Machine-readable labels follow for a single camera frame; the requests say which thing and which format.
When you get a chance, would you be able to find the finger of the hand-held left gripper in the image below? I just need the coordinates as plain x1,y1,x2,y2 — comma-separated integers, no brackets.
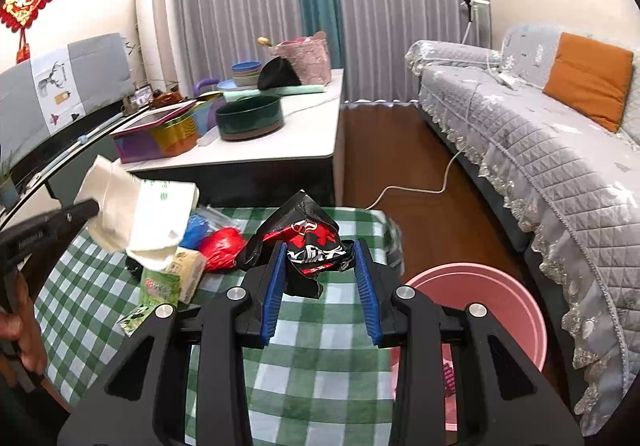
47,198,101,231

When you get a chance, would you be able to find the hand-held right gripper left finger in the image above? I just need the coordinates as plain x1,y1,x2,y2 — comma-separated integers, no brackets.
56,241,289,446

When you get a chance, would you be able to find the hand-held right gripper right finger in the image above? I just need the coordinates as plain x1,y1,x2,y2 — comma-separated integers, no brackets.
352,240,586,446

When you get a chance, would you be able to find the white paper tissue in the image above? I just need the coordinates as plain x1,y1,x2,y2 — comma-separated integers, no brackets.
82,156,147,251

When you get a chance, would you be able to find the black red snack wrapper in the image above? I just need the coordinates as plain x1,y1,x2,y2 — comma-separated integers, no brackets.
235,190,357,299

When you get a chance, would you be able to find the red plastic bag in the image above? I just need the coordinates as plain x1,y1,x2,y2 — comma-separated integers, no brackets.
200,227,247,273

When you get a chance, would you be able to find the blue plastic bag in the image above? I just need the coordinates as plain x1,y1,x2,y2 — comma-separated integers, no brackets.
179,213,212,251

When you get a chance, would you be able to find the pink plastic bucket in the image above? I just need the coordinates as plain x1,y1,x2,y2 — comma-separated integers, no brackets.
387,263,547,432

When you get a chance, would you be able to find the person's left hand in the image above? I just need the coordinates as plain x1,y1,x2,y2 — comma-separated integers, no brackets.
0,275,49,375

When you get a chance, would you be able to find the black television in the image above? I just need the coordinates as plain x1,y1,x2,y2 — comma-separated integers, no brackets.
0,96,126,227

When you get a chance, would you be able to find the white green-print plastic bag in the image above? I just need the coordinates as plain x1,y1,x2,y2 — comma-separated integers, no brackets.
125,180,201,273

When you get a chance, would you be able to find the green checked tablecloth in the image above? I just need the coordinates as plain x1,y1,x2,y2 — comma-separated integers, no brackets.
32,207,401,446

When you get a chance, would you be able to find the yellow packet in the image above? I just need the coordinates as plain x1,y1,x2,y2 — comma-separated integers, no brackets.
167,246,207,304

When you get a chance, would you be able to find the colourful tin box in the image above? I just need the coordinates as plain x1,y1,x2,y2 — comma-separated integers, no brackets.
111,100,223,165

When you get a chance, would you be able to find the green tissue packet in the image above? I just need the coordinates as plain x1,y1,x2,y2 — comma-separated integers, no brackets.
140,266,182,313

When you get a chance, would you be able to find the small green white card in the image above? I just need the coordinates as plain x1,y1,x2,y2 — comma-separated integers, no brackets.
117,306,157,338

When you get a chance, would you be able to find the grey television dust cover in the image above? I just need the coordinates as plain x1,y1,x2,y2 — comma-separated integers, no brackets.
0,32,136,157

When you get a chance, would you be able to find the brown ornament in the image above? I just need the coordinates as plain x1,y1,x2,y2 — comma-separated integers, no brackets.
150,88,187,109

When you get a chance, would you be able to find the white coffee table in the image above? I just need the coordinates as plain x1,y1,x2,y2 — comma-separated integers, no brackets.
117,68,346,207

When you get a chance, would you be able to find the dark green round basin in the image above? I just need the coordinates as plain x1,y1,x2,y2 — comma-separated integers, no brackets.
215,96,286,143

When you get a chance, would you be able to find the purple cup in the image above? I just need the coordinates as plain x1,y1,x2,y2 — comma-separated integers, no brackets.
194,76,221,99

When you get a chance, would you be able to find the white standing air conditioner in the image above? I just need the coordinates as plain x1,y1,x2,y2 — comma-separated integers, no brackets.
134,0,181,91

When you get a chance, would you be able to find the light green mat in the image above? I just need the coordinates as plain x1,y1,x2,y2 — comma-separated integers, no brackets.
222,84,326,102

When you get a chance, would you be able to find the sofa with grey quilted cover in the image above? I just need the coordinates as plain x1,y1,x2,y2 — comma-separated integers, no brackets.
405,23,640,437

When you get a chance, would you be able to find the stack of coloured bowls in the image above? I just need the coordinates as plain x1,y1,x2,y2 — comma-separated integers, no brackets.
231,60,263,87

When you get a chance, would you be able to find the black cap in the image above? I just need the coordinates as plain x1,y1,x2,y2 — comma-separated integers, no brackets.
257,56,303,90

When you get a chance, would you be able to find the pink lace bag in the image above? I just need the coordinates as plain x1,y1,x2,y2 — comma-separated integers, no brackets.
267,30,332,86

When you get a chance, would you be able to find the grey curtain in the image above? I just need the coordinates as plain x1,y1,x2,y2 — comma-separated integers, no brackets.
159,0,491,102

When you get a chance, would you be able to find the orange cushion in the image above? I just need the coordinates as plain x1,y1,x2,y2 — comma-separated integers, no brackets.
542,32,635,133

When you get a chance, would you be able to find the white power cable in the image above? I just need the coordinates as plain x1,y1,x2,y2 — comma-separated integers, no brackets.
367,148,463,211

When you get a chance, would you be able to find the red knot wall decoration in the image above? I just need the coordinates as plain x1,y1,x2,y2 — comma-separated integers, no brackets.
0,0,60,64

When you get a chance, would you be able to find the camera on white stand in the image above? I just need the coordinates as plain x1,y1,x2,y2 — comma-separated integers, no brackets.
459,0,493,46

